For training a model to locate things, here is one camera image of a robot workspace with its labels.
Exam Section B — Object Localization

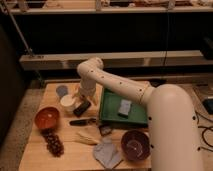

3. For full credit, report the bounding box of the green plastic tray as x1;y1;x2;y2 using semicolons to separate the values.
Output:
99;88;148;127

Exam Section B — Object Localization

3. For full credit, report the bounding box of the red-orange bowl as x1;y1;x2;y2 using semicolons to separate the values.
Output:
34;107;60;130

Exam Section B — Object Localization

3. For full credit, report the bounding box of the purple bowl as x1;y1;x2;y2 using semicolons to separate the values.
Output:
121;130;150;162

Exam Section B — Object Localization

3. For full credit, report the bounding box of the bunch of dark grapes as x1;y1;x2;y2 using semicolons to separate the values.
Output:
41;130;64;157

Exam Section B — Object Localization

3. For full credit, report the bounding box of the black floor cable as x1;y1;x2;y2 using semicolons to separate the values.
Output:
194;109;213;154

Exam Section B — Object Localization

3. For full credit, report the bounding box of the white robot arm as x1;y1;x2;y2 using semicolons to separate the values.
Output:
77;57;204;171

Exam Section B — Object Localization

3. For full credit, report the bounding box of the black-handled tool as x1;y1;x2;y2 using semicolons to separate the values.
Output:
69;118;98;126

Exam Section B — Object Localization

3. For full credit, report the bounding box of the grey-blue cloth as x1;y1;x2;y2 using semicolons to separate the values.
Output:
93;138;122;169

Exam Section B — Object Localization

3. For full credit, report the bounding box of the black whiteboard eraser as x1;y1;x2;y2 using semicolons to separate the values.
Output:
73;100;91;117

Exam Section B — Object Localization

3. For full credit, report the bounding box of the grey round lid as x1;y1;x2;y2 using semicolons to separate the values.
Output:
56;85;68;98

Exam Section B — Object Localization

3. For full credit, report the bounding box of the small dark box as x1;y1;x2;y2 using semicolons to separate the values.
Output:
99;124;112;136

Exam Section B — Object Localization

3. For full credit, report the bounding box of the white cup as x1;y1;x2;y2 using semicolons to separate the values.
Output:
60;94;76;112

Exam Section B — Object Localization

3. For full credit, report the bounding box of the grey sponge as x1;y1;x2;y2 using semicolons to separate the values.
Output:
118;99;132;117

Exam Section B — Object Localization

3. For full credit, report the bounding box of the metal shelf rack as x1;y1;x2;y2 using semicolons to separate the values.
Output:
3;9;213;82

